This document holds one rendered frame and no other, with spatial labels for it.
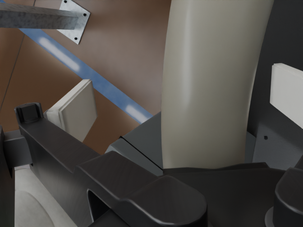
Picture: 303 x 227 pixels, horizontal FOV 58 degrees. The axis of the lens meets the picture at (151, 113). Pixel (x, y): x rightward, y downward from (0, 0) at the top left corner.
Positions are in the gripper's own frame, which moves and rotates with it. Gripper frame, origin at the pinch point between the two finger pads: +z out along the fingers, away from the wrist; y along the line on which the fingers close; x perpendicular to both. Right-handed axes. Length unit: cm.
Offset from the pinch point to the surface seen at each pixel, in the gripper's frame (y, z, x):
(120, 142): -14, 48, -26
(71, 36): -53, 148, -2
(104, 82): -35, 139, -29
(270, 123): 48, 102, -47
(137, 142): -10, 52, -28
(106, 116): -37, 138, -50
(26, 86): -94, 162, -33
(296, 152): 58, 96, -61
